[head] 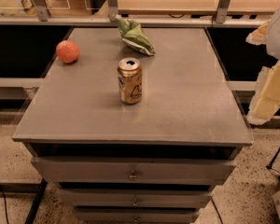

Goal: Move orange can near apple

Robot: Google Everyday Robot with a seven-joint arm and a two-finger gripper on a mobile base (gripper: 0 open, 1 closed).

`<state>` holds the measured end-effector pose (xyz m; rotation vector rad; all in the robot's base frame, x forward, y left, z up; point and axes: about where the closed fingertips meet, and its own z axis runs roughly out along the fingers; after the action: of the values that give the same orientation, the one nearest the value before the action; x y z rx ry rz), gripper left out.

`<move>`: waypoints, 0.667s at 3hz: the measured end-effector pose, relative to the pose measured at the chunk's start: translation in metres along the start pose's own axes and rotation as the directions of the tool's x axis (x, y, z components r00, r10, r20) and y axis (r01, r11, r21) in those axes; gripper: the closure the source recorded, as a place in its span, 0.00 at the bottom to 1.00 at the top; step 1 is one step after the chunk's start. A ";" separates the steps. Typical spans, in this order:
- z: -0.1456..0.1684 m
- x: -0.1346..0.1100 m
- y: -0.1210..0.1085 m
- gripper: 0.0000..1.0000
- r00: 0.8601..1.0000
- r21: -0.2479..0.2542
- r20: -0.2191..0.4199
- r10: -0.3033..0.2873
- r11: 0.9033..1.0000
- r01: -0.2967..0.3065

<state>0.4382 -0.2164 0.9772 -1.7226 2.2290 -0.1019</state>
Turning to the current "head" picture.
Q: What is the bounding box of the red apple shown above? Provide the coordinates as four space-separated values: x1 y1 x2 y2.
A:
56 40 79 63

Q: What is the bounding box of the orange soda can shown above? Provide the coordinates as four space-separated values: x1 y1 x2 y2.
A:
118 57 142 105

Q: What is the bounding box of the drawer with knob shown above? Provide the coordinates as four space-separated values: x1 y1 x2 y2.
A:
31 157 235 185
73 208 199 224
58 189 212 208

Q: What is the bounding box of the grey drawer cabinet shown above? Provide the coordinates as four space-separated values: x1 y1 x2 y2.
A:
14 28 252 213

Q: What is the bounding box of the middle drawer with knob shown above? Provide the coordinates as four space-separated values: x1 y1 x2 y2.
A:
58 189 212 208

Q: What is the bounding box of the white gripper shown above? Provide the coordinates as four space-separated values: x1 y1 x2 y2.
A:
245 8 280 125

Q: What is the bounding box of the green chip bag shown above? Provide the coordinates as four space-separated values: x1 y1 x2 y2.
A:
116 18 155 56

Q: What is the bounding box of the bottom drawer with knob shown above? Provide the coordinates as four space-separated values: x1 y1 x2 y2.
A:
73 208 199 224

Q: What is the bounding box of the top drawer with knob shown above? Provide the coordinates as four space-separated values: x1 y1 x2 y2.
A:
31 157 235 185

